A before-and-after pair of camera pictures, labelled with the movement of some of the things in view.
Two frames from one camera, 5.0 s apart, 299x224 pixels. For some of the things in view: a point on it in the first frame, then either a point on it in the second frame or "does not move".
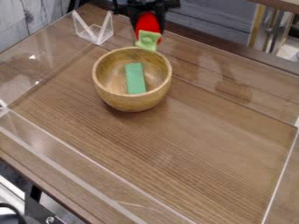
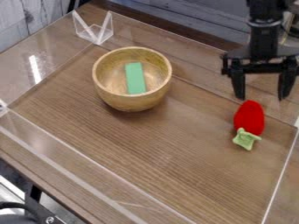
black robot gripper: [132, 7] → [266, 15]
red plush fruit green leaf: [147, 31] → [248, 122]
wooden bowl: [131, 78] does not move
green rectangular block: [135, 77] does not move
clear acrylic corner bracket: [95, 33] does not move
